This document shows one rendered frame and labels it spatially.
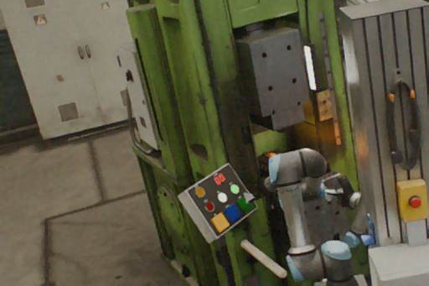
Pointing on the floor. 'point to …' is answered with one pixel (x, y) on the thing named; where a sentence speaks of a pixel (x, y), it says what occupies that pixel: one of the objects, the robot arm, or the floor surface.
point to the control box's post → (226, 260)
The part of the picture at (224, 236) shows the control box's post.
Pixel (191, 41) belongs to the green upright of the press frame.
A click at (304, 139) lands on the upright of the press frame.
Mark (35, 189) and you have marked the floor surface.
